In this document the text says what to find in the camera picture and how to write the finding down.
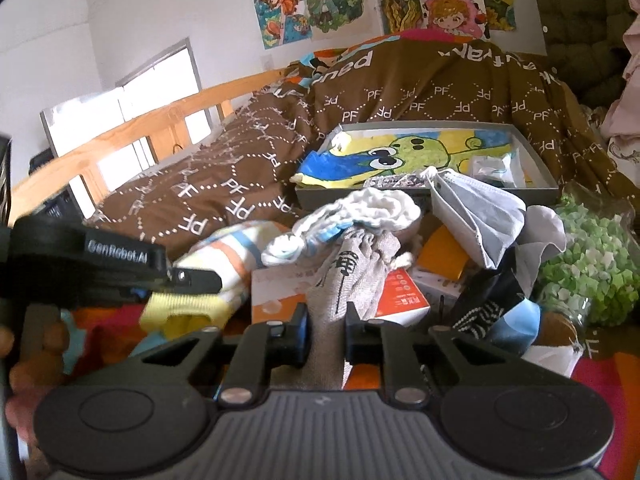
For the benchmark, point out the window with grey frame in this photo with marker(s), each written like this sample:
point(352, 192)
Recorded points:
point(165, 90)

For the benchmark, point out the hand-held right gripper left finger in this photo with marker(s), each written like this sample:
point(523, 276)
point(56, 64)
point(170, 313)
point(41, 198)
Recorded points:
point(301, 340)

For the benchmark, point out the small clear plastic packet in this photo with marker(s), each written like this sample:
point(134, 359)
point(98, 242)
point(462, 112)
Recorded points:
point(492, 170)

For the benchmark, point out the yellow orange striped sock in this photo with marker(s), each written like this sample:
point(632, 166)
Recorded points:
point(220, 260)

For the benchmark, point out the small white carton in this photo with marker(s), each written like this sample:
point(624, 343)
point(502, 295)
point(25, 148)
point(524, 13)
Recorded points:
point(440, 292)

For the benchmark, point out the orange white carton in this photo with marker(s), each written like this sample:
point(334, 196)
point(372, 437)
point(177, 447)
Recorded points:
point(270, 295)

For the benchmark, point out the patterned flat packet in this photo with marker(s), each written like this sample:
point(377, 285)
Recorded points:
point(395, 181)

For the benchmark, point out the pale grey cloth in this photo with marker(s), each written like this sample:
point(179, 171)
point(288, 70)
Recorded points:
point(545, 230)

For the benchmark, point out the white face mask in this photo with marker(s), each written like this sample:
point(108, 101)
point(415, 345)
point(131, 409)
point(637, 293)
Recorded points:
point(470, 220)

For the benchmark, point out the beige knitted sock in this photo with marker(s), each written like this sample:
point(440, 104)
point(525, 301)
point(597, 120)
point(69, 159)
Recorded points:
point(330, 300)

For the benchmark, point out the pink cartoon figure poster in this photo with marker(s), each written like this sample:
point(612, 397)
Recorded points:
point(450, 10)

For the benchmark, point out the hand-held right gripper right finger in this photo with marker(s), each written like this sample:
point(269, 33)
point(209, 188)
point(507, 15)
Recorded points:
point(351, 340)

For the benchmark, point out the wooden bed rail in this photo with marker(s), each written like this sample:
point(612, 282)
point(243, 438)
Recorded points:
point(125, 130)

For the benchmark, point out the glass jar with cork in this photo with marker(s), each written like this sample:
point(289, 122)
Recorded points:
point(557, 330)

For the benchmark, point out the white cloth with blue print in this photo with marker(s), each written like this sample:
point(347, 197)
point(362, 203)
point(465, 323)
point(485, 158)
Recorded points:
point(380, 207)

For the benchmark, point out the black white striped sock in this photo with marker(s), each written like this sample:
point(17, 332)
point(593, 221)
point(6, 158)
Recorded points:
point(475, 317)

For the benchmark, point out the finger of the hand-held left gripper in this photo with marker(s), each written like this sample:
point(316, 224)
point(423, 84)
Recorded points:
point(197, 281)

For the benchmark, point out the light blue cloth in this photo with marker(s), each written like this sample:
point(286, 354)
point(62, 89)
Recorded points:
point(520, 320)

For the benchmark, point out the brown printed blanket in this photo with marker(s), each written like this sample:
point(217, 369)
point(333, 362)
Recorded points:
point(400, 95)

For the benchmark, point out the red orange bedsheet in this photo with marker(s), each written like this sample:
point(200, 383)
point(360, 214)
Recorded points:
point(610, 395)

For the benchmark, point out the orange-haired cartoon girl poster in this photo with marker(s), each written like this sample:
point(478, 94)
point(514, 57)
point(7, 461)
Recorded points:
point(275, 5)

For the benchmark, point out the orange card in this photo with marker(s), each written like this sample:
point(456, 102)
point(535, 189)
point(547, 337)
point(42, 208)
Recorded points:
point(442, 255)

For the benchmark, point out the grey cardboard box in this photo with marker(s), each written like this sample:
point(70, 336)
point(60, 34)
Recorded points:
point(325, 200)

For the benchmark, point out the bag of green foam pieces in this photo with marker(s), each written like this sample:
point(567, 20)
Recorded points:
point(590, 260)

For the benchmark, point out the olive green puffer jacket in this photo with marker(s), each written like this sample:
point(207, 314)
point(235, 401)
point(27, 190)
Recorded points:
point(575, 10)

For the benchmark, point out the person's left hand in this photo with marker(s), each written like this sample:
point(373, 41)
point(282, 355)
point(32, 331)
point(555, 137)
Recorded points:
point(26, 377)

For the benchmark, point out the white paper sheet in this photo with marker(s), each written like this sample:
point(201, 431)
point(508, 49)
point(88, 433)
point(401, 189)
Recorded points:
point(555, 360)

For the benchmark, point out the pink garment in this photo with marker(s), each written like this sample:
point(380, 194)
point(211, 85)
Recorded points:
point(625, 100)

